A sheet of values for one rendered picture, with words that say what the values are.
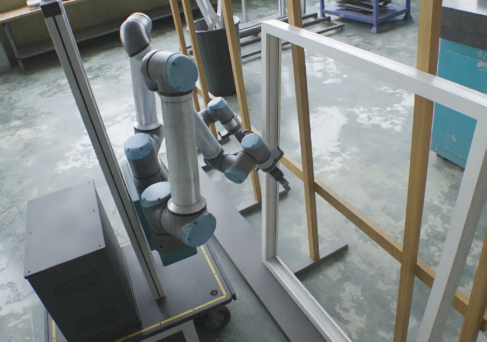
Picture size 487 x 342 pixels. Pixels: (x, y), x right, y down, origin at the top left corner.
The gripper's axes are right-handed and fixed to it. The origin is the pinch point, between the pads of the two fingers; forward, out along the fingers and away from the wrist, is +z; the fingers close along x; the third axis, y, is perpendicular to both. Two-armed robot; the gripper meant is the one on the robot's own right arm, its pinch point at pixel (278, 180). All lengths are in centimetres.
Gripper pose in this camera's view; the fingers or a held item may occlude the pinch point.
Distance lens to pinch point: 206.8
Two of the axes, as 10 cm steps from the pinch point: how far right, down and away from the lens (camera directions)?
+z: 4.1, 5.6, 7.2
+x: 5.4, 4.8, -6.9
